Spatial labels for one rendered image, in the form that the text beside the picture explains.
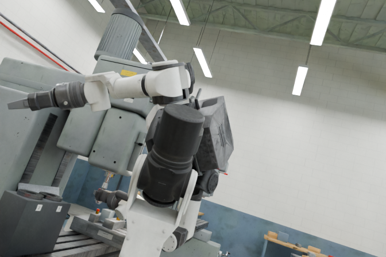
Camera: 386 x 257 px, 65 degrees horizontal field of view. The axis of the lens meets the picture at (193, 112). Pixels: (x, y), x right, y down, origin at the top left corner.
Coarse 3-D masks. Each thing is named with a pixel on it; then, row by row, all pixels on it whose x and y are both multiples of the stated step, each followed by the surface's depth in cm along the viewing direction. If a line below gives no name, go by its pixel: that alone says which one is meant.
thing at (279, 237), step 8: (200, 216) 749; (272, 232) 675; (280, 232) 668; (272, 240) 637; (280, 240) 664; (264, 248) 638; (296, 248) 623; (304, 248) 665; (312, 248) 657; (320, 256) 609; (328, 256) 642
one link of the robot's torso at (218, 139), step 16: (192, 96) 120; (160, 112) 110; (208, 112) 104; (224, 112) 112; (208, 128) 97; (224, 128) 110; (208, 144) 98; (224, 144) 108; (208, 160) 100; (224, 160) 106
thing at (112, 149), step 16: (112, 112) 157; (128, 112) 155; (112, 128) 154; (128, 128) 152; (144, 128) 163; (96, 144) 153; (112, 144) 151; (128, 144) 151; (96, 160) 150; (112, 160) 149; (128, 160) 154; (128, 176) 162
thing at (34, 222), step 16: (16, 192) 109; (32, 192) 112; (0, 208) 104; (16, 208) 102; (32, 208) 104; (48, 208) 111; (64, 208) 118; (0, 224) 102; (16, 224) 100; (32, 224) 106; (48, 224) 112; (0, 240) 100; (16, 240) 101; (32, 240) 107; (48, 240) 114
